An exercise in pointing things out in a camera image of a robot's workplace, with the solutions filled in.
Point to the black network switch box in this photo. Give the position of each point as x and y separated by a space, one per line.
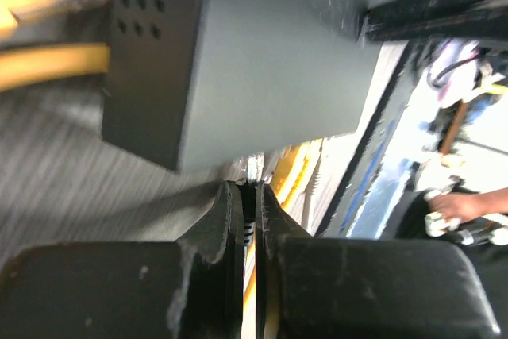
195 84

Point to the bare human hand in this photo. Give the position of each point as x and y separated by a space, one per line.
464 207

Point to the bare human forearm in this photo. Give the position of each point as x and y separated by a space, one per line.
496 202

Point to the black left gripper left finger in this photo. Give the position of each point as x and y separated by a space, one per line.
188 288

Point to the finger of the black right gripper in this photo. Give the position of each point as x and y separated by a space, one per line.
399 20

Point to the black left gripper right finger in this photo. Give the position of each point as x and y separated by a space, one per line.
308 287

